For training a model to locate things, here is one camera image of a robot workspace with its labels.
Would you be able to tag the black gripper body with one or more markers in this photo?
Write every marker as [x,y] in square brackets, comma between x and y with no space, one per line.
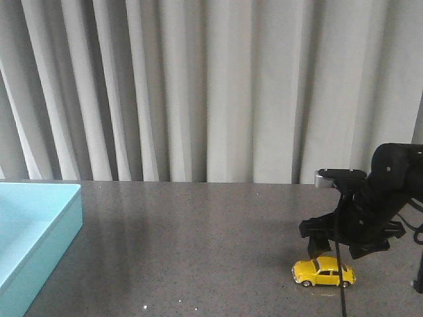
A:
[364,213]

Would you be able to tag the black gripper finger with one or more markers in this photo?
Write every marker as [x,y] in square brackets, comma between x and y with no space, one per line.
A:
[358,251]
[318,245]

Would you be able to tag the yellow toy beetle car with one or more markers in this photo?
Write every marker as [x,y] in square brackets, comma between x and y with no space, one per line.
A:
[323,270]

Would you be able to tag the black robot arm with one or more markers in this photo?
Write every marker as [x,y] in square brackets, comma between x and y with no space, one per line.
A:
[399,166]

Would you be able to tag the light blue plastic box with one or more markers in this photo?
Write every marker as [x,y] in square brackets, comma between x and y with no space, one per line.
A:
[38,224]

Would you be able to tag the grey pleated curtain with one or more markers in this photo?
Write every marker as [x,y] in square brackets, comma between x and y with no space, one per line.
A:
[205,91]

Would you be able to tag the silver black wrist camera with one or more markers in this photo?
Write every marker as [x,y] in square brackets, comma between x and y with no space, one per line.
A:
[327,177]

